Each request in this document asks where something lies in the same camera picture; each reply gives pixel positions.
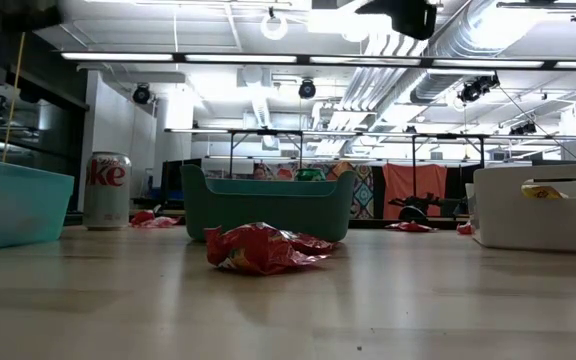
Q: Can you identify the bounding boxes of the silver Diet Coke can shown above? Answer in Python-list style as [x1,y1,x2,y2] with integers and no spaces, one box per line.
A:
[82,151,133,232]

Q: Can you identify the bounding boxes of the black ceiling rail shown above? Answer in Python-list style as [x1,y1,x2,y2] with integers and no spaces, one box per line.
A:
[496,0,576,24]

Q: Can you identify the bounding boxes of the light teal translucent bin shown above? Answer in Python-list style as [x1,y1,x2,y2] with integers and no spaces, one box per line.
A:
[0,155,75,253]

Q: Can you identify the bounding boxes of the dark teal handled bin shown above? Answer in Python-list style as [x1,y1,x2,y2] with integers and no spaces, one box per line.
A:
[179,163,358,243]

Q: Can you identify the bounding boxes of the white handled bin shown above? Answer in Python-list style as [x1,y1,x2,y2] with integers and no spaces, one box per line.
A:
[472,163,576,255]

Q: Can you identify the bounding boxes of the black computer monitor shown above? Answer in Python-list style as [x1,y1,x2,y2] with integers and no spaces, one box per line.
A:
[160,157,203,204]

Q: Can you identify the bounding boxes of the black ceiling spotlight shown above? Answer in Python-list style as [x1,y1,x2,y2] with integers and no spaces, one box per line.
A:
[457,73,500,104]
[132,82,152,105]
[298,78,317,100]
[510,121,538,136]

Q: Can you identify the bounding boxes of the white hanging ring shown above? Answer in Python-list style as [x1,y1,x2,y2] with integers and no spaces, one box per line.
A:
[260,14,289,41]

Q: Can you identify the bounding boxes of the colourful patterned panel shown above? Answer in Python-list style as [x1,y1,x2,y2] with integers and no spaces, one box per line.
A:
[267,160,375,220]

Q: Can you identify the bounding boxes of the red cloth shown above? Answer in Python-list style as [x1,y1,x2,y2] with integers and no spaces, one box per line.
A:
[382,162,448,220]

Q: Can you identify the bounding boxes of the black folding table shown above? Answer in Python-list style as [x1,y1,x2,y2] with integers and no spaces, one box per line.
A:
[227,128,305,176]
[410,132,489,181]

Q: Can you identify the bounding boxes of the black aluminium table frame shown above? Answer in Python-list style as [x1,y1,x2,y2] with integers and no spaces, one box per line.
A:
[62,209,475,231]

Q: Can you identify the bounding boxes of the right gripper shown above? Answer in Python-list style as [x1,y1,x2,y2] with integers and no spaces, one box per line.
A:
[355,0,438,41]

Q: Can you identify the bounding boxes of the black floor equipment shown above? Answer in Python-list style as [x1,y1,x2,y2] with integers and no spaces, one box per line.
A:
[387,193,469,222]

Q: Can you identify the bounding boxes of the black overhead light bar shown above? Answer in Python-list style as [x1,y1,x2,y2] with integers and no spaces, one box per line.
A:
[57,49,576,71]

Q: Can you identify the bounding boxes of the yellow candy pack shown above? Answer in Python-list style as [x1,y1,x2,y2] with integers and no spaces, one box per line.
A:
[521,183,569,200]

